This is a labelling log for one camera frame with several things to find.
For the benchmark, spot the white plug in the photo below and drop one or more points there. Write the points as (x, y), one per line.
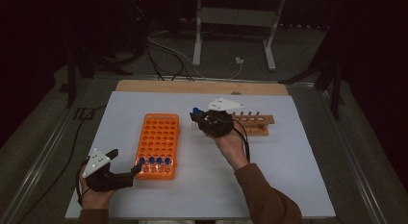
(239, 60)

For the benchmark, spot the person's right hand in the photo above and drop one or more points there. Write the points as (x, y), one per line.
(232, 148)

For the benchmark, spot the grey metal stand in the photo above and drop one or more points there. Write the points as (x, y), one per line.
(197, 41)

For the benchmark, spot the person's left hand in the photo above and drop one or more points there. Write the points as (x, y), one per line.
(94, 200)

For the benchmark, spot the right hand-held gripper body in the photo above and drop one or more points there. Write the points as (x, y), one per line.
(216, 123)

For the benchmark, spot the blue-capped test tube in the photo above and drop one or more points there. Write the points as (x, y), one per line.
(159, 160)
(151, 160)
(142, 160)
(167, 160)
(195, 110)

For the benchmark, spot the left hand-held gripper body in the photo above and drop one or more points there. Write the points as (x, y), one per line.
(106, 182)

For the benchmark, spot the black tripod stand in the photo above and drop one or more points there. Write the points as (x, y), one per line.
(336, 95)
(71, 83)

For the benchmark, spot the wooden test tube rack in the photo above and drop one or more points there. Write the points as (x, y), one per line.
(256, 131)

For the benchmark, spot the orange plastic test tube rack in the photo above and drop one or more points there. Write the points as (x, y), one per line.
(157, 137)

